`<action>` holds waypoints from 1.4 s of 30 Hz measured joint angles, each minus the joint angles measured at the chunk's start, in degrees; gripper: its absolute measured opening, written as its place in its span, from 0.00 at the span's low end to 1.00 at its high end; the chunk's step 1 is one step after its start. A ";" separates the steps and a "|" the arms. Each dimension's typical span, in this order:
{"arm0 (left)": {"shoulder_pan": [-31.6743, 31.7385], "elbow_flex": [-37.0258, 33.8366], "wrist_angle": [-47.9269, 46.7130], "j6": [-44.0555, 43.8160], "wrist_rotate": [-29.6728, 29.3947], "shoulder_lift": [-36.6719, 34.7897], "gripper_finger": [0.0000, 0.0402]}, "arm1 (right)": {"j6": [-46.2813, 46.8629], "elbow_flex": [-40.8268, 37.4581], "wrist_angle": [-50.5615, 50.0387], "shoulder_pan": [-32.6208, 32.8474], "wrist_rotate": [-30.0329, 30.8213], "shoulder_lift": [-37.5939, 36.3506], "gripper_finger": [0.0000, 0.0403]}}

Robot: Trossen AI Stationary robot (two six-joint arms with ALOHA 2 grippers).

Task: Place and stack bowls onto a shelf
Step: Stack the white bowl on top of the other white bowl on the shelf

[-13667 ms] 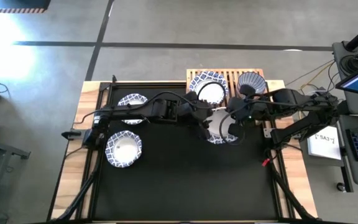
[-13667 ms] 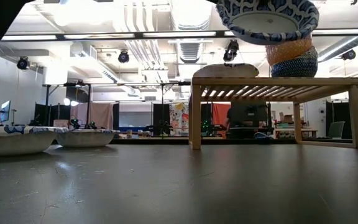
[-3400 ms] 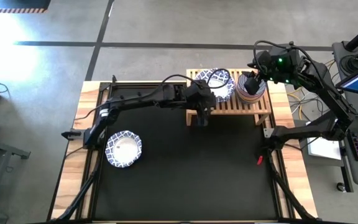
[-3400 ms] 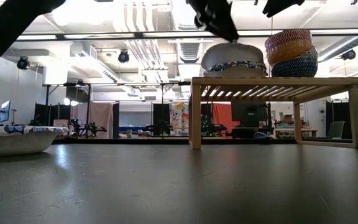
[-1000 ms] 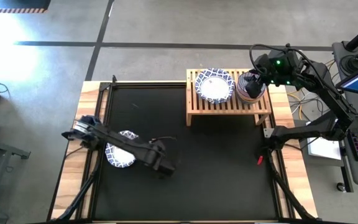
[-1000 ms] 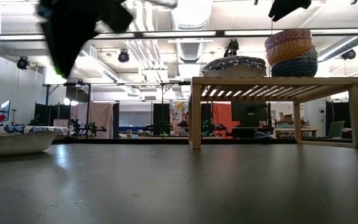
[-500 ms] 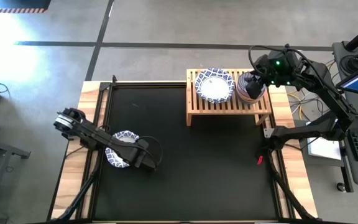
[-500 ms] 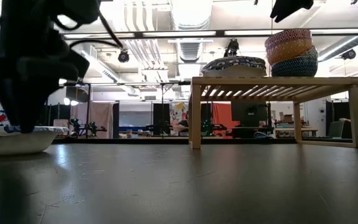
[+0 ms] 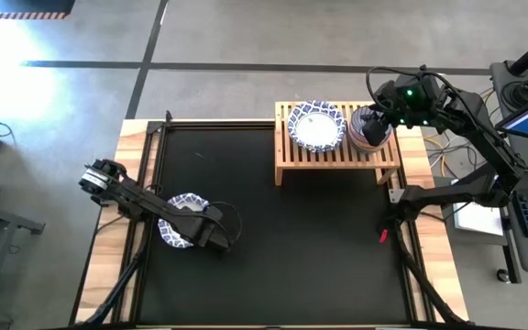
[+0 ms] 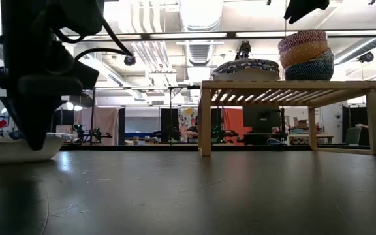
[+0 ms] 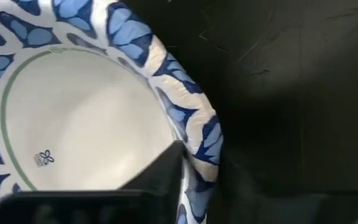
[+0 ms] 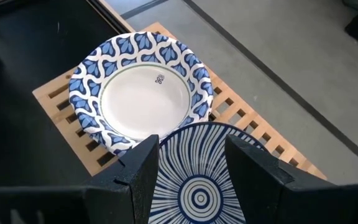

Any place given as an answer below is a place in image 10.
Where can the grey green chair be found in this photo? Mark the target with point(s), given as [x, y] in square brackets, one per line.
[352, 135]

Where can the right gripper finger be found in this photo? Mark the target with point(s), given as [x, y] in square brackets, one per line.
[300, 8]

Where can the grey patterned ceramic bowl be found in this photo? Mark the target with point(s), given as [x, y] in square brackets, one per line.
[328, 55]

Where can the ceiling air duct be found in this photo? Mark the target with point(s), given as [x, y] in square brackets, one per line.
[201, 29]

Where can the black hanging camera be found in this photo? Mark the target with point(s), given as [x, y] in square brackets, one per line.
[244, 50]

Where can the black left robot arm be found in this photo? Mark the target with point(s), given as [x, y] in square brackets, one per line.
[44, 19]

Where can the wooden background table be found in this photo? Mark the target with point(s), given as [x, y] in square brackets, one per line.
[305, 135]

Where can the wooden slatted shelf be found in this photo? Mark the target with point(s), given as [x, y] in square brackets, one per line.
[289, 85]

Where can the orange bowl with blue inside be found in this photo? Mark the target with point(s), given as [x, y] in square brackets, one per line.
[302, 53]

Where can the round black ceiling device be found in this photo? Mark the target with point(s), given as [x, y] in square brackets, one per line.
[130, 60]
[366, 57]

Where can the colourful poster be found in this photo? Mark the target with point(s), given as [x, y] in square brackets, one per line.
[185, 119]

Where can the cardboard box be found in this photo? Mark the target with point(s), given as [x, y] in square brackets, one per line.
[302, 124]

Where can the beige curtain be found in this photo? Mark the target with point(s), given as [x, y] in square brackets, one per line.
[106, 124]

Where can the red wave patterned bowl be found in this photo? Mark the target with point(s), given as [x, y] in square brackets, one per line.
[302, 37]

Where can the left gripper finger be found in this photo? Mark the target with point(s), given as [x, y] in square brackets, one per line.
[10, 106]
[38, 120]

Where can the orange curtain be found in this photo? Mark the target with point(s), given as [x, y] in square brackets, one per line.
[233, 124]

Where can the person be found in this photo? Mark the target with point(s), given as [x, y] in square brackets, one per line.
[375, 129]
[193, 130]

